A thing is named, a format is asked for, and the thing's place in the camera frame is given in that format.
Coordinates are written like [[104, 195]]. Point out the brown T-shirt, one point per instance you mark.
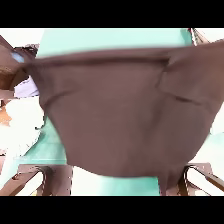
[[126, 113]]

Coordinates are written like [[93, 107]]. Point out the heap of clothes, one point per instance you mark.
[[13, 71]]

